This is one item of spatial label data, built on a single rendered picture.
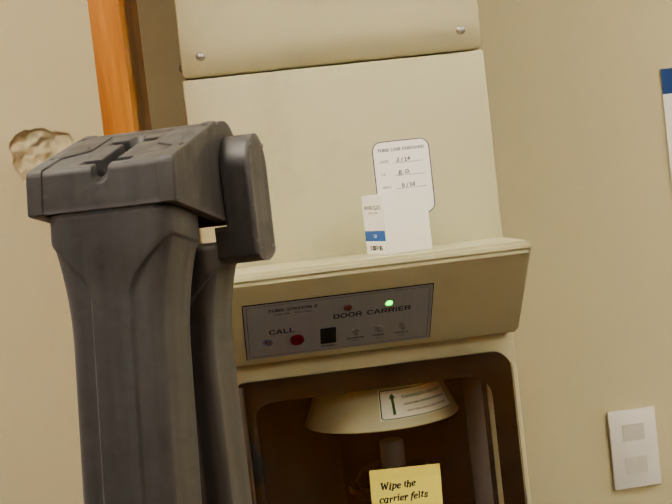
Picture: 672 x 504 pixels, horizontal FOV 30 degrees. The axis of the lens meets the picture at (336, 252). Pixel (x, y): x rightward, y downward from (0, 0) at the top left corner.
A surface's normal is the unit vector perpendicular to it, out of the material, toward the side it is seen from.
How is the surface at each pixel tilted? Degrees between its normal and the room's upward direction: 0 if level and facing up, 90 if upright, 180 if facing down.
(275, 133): 90
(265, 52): 90
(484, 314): 135
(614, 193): 90
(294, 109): 90
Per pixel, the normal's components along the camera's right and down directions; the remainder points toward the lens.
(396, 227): 0.39, 0.00
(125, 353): -0.19, -0.09
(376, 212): -0.92, 0.12
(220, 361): 0.97, -0.10
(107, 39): 0.11, 0.04
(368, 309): 0.15, 0.73
